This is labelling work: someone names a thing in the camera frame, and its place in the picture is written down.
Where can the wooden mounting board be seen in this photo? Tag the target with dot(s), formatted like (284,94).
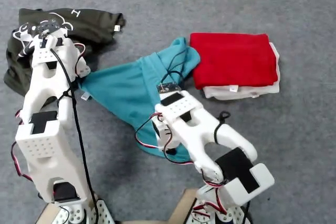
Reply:
(46,214)

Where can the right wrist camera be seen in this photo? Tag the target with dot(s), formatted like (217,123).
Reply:
(168,87)

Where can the teal shirt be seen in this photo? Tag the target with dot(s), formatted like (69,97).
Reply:
(118,90)

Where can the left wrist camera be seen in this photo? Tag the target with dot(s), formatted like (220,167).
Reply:
(47,28)

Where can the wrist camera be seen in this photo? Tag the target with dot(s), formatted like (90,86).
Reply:
(168,87)
(47,28)

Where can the white folded shirt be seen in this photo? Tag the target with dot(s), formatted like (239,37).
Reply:
(220,90)
(228,97)

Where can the red folded shirt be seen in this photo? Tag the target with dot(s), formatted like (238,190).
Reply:
(231,58)

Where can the dark green printed shirt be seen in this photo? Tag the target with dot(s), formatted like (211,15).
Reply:
(92,24)

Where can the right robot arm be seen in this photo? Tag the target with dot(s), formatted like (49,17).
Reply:
(199,129)

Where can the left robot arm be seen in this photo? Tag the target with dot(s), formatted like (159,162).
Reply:
(50,153)

